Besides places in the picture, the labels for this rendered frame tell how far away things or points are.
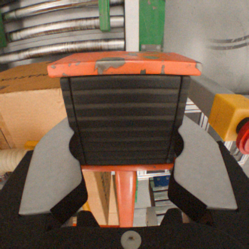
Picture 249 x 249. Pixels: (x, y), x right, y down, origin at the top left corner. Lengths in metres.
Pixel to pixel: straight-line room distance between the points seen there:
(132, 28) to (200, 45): 0.83
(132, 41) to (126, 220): 0.54
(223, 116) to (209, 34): 1.11
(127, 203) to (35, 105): 0.23
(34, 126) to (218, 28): 1.36
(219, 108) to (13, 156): 0.37
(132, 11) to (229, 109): 0.46
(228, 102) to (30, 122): 0.37
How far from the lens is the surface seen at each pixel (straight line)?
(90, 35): 0.71
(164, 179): 0.75
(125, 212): 0.22
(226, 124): 0.29
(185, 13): 1.28
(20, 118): 0.34
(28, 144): 0.35
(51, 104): 0.29
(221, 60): 1.45
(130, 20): 0.59
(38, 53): 0.73
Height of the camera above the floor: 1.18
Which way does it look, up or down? 58 degrees down
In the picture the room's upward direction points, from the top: 179 degrees clockwise
